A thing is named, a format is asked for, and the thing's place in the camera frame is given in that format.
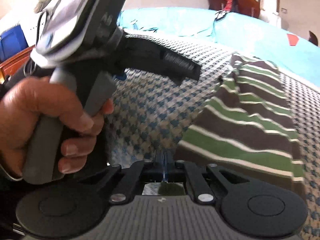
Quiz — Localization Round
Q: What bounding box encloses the dark wooden chair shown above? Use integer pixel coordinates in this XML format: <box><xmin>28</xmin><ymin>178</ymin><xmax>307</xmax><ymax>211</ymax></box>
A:
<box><xmin>308</xmin><ymin>30</ymin><xmax>319</xmax><ymax>46</ymax></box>

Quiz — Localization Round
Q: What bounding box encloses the green striped shirt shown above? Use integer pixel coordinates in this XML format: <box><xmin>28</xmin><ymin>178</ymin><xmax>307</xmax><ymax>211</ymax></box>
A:
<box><xmin>175</xmin><ymin>51</ymin><xmax>307</xmax><ymax>193</ymax></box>

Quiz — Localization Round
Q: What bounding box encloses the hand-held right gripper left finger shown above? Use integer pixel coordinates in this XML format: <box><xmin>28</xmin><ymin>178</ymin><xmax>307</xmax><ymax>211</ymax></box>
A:
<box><xmin>75</xmin><ymin>152</ymin><xmax>165</xmax><ymax>204</ymax></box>

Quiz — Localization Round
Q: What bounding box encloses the person's left hand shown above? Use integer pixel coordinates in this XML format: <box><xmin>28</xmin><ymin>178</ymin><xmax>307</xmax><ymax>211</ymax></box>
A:
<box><xmin>0</xmin><ymin>76</ymin><xmax>114</xmax><ymax>178</ymax></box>

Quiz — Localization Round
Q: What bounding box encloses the table with white tablecloth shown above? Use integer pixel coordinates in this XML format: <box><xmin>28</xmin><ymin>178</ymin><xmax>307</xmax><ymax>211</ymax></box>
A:
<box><xmin>259</xmin><ymin>10</ymin><xmax>283</xmax><ymax>28</ymax></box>

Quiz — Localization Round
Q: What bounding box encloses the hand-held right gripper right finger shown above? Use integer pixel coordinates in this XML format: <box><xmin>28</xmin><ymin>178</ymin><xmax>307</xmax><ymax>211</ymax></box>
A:
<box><xmin>165</xmin><ymin>152</ymin><xmax>250</xmax><ymax>204</ymax></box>

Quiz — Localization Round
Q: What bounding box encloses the blue cushion with airplane print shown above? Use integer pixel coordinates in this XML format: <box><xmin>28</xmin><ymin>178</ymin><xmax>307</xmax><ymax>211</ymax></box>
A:
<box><xmin>214</xmin><ymin>11</ymin><xmax>320</xmax><ymax>90</ymax></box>

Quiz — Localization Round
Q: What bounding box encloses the blue storage box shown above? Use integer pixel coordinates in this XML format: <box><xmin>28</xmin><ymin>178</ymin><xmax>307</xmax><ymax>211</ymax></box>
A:
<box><xmin>0</xmin><ymin>26</ymin><xmax>28</xmax><ymax>62</ymax></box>

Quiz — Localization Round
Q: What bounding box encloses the blue cushion with star print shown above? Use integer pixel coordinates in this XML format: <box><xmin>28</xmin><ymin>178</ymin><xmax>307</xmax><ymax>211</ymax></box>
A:
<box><xmin>117</xmin><ymin>7</ymin><xmax>225</xmax><ymax>43</ymax></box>

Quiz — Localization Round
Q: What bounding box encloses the houndstooth sofa seat cover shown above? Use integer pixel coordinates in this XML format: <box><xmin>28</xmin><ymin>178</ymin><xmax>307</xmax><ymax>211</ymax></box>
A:
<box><xmin>100</xmin><ymin>29</ymin><xmax>320</xmax><ymax>240</ymax></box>

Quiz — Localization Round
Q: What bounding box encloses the brown wooden furniture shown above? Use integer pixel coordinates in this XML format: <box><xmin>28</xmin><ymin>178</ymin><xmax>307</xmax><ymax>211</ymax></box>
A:
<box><xmin>0</xmin><ymin>45</ymin><xmax>35</xmax><ymax>83</ymax></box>

